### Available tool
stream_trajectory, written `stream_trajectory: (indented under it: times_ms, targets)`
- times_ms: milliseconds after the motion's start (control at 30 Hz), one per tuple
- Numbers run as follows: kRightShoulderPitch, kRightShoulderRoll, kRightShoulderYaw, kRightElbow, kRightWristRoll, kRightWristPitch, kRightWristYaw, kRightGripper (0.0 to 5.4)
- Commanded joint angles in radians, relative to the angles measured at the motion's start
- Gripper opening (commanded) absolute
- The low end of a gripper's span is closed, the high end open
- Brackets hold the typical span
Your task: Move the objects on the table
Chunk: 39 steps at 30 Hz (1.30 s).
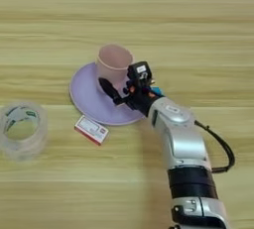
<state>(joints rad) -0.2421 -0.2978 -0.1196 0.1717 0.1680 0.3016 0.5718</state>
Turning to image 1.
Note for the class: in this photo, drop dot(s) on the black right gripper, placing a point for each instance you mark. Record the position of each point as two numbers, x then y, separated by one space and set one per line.
140 99

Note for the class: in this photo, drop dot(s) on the purple plastic plate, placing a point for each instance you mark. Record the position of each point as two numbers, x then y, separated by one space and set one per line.
86 97

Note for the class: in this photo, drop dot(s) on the pink plastic cup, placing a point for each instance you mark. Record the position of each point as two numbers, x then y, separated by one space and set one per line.
114 64

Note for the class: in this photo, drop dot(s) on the small red white card box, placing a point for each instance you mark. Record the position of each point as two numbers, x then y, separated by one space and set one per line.
91 130

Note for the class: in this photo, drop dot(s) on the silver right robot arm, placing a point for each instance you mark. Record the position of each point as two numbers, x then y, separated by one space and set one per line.
185 140

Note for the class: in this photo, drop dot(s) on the small black box white label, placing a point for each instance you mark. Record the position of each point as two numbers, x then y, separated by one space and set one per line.
140 72

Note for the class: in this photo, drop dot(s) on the clear adhesive tape roll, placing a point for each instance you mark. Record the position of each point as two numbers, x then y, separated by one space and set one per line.
41 134

